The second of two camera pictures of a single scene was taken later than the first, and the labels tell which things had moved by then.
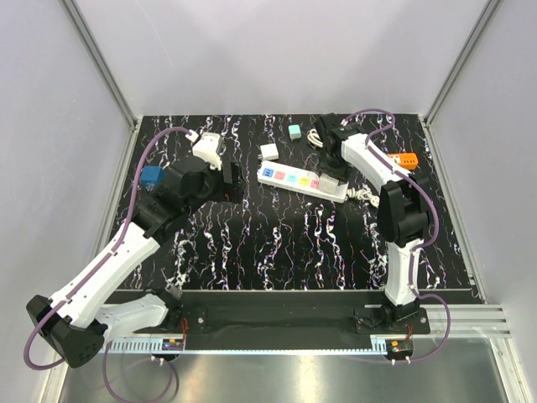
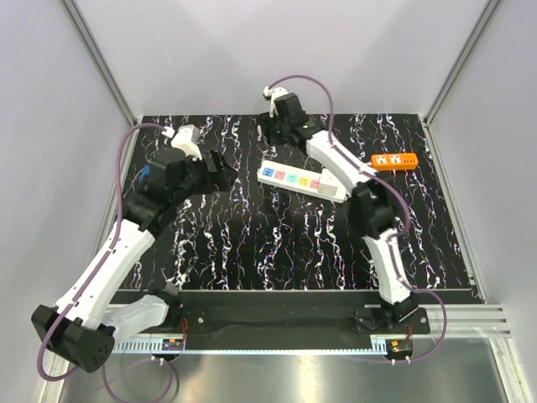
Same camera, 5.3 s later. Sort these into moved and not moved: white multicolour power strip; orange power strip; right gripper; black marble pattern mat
Moved: right gripper
Not moved: black marble pattern mat; orange power strip; white multicolour power strip
